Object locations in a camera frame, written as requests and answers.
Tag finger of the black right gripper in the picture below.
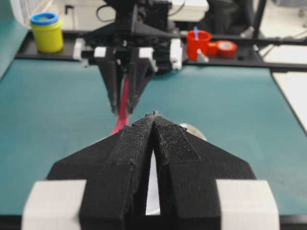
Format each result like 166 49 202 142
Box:
127 47 158 114
94 47 121 113

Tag small orange block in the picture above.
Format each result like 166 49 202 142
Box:
207 42 218 56

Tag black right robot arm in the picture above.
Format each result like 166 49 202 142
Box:
73 0 183 115

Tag red plastic cup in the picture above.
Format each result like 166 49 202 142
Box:
186 30 212 60

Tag speckled spoon rest dish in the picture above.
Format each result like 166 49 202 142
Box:
179 123 207 141

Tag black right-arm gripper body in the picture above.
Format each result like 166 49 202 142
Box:
72 14 182 72

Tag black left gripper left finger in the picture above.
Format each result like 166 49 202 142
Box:
21 111 155 230

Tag white round bowl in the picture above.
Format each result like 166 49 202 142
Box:
146 150 160 216

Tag red plastic spoon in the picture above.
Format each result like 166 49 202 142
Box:
110 75 129 135

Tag black aluminium frame rail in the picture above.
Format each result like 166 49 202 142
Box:
15 31 307 72

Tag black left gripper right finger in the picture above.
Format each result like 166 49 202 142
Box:
152 111 280 230

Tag yellow-green stacked cups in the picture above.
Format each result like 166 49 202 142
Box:
30 12 63 54

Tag red tape roll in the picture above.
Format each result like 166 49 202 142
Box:
216 40 237 58

